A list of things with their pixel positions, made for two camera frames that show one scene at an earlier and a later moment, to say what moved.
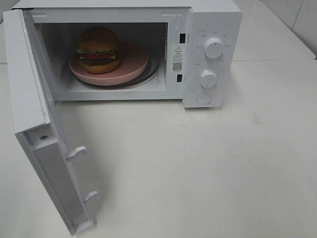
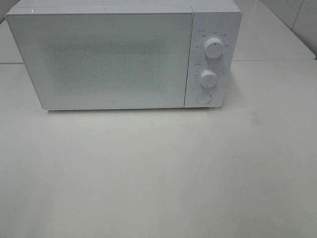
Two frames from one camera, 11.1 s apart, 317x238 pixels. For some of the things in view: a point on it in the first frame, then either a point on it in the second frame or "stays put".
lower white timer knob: (208, 79) stays put
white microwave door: (38, 121) → (106, 60)
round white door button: (203, 98) stays put
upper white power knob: (213, 48) stays put
